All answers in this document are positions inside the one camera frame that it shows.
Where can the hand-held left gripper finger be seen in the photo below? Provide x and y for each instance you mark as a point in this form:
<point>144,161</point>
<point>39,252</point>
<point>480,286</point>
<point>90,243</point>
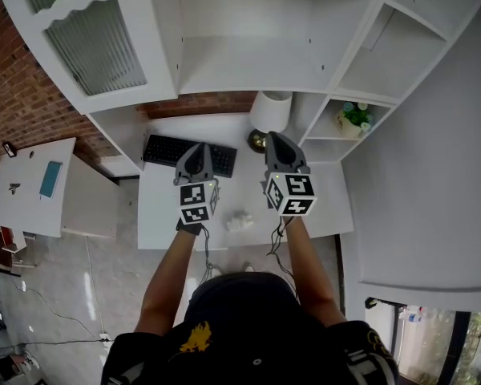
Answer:
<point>183,167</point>
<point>209,167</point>

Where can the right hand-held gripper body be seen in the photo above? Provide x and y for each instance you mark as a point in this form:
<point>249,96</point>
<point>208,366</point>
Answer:
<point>292,195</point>

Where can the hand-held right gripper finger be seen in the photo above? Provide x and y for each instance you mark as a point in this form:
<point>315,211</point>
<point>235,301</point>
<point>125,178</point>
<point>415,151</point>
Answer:
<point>300,163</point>
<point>270,155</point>

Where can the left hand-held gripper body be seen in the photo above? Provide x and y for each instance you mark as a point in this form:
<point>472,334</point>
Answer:
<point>196,201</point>

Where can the white wooden cabinet with shelves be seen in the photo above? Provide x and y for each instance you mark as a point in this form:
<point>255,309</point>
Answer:
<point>244,54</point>

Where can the person's right forearm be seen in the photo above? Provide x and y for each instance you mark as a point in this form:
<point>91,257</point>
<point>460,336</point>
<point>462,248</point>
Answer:
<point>312,275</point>

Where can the person's left forearm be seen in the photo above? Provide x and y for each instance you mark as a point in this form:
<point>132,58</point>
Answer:
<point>168,283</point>

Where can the black keyboard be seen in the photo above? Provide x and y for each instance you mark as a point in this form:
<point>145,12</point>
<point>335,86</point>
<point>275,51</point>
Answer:
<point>164,151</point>

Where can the black wrist watch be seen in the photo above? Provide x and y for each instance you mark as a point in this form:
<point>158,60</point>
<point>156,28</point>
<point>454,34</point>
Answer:
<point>189,228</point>

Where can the white table lamp brass base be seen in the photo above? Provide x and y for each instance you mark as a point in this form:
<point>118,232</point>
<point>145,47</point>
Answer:
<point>270,112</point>

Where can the potted plant in white pot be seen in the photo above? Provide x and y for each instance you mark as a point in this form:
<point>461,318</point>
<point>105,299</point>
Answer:
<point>354,120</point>

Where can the person's left shoe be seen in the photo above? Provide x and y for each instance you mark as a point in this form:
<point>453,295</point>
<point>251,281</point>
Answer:
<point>218,271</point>

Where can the person's shoe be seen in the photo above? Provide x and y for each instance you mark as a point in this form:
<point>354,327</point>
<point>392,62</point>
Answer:
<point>248,267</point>
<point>218,271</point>

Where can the person's right shoe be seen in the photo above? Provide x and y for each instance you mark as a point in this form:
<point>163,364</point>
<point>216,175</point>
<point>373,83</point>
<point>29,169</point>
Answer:
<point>248,267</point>

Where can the teal notebook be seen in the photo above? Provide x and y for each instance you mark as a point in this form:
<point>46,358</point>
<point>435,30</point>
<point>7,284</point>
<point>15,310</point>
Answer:
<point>51,179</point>

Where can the person's black t-shirt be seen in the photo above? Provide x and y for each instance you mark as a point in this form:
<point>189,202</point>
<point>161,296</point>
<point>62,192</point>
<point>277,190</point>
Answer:
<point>244,335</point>

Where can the white power strip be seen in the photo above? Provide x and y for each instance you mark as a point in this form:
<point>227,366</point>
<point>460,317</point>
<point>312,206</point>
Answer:
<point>106,338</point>

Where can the white side table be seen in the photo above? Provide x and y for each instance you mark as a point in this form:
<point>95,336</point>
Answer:
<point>24,207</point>

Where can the white plastic bottle blue cap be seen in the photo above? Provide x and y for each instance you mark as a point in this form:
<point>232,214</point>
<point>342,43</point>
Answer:
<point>413,315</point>

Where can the small dark clip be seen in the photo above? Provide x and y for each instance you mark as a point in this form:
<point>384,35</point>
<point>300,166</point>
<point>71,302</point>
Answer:
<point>14,188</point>

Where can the low white book rack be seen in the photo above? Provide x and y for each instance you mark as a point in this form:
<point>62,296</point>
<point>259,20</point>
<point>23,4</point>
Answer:
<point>4,247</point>

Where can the small black wall device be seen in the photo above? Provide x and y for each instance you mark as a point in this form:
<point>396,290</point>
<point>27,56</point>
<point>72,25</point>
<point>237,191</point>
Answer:
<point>371,302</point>

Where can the small black picture frame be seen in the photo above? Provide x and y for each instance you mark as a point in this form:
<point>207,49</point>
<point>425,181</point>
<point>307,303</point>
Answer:
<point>9,149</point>

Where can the black window frame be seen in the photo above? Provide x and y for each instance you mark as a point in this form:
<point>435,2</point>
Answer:
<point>461,347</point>

